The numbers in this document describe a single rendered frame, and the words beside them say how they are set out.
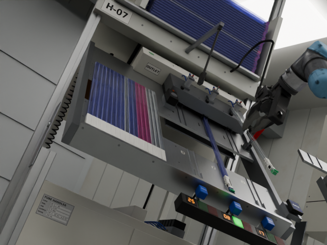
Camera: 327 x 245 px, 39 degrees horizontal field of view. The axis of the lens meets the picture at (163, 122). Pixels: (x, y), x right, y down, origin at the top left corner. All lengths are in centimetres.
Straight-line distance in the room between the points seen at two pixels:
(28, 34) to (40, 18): 19
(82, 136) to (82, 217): 37
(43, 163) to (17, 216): 13
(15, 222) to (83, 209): 37
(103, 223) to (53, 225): 15
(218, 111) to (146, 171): 62
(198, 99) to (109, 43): 48
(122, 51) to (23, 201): 101
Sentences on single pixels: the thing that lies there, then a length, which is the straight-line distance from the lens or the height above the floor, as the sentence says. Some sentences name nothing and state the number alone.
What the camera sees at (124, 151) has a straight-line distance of 119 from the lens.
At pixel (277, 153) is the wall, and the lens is 533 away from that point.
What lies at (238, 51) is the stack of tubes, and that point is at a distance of 200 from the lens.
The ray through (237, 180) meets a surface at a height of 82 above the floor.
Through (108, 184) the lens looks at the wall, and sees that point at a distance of 443.
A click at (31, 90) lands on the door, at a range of 407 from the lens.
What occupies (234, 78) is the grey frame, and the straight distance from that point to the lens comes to 199.
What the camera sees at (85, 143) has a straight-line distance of 118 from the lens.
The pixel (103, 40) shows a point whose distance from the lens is 197.
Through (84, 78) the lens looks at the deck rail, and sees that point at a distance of 144.
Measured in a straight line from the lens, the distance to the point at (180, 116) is 164.
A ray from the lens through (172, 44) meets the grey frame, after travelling 189.
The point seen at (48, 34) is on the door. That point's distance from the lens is 423.
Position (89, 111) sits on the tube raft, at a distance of 126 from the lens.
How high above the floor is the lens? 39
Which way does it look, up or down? 21 degrees up
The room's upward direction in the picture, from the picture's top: 21 degrees clockwise
